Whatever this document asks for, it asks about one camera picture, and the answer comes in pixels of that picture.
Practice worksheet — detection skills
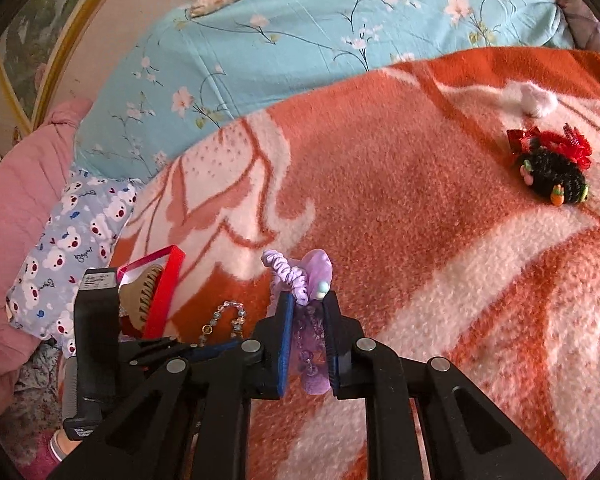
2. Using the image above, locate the orange and cream blanket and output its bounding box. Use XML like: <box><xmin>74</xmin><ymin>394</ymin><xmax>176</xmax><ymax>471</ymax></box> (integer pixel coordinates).
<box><xmin>110</xmin><ymin>47</ymin><xmax>600</xmax><ymax>480</ymax></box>

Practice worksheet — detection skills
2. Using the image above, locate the white fluff ball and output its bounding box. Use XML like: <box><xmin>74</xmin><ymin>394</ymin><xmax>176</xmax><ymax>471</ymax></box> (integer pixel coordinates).
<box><xmin>502</xmin><ymin>82</ymin><xmax>560</xmax><ymax>118</ymax></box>

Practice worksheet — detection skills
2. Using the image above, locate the tan claw hair clip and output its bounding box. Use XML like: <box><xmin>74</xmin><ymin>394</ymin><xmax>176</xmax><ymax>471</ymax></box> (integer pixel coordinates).
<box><xmin>117</xmin><ymin>266</ymin><xmax>163</xmax><ymax>331</ymax></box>

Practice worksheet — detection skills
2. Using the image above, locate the crystal bead bracelet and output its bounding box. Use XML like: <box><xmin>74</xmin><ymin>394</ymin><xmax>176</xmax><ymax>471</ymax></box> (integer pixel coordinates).
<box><xmin>197</xmin><ymin>301</ymin><xmax>246</xmax><ymax>348</ymax></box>

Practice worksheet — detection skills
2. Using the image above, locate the shallow red cardboard box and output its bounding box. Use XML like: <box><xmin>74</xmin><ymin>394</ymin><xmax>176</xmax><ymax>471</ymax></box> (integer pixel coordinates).
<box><xmin>116</xmin><ymin>244</ymin><xmax>186</xmax><ymax>341</ymax></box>

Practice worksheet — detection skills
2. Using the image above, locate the bear print pillow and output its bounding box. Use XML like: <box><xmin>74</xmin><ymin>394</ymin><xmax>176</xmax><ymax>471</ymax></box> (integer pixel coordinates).
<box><xmin>5</xmin><ymin>167</ymin><xmax>138</xmax><ymax>356</ymax></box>

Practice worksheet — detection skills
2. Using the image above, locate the purple mesh scrunchie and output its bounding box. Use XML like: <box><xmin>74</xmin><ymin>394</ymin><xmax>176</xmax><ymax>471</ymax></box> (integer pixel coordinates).
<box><xmin>261</xmin><ymin>247</ymin><xmax>333</xmax><ymax>395</ymax></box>

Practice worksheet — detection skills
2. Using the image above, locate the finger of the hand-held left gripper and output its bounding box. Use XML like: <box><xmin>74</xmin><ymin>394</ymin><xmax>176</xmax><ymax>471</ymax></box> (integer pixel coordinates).
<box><xmin>181</xmin><ymin>338</ymin><xmax>246</xmax><ymax>362</ymax></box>
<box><xmin>129</xmin><ymin>335</ymin><xmax>180</xmax><ymax>361</ymax></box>

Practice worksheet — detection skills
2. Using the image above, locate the grey floral bedsheet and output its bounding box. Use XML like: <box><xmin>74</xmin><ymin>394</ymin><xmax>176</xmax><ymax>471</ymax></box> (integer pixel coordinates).
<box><xmin>0</xmin><ymin>342</ymin><xmax>71</xmax><ymax>461</ymax></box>

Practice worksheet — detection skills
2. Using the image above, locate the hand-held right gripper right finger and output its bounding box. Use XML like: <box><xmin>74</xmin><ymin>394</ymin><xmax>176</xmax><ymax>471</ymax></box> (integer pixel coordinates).
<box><xmin>322</xmin><ymin>290</ymin><xmax>567</xmax><ymax>480</ymax></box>

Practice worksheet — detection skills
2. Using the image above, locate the pink quilt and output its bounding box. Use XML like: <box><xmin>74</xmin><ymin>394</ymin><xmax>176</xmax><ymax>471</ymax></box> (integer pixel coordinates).
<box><xmin>0</xmin><ymin>99</ymin><xmax>93</xmax><ymax>421</ymax></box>

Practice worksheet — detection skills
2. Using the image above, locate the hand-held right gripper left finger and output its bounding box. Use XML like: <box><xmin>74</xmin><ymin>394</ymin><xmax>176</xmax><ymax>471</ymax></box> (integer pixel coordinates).
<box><xmin>45</xmin><ymin>292</ymin><xmax>296</xmax><ymax>480</ymax></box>

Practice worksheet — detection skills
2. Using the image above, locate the gold framed headboard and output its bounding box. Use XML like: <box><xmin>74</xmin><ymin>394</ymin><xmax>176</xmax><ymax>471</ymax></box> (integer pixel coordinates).
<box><xmin>0</xmin><ymin>0</ymin><xmax>131</xmax><ymax>136</ymax></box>

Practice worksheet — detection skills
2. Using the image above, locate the light blue floral quilt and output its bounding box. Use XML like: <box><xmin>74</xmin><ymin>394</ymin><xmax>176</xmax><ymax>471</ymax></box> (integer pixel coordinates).
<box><xmin>75</xmin><ymin>0</ymin><xmax>576</xmax><ymax>181</ymax></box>

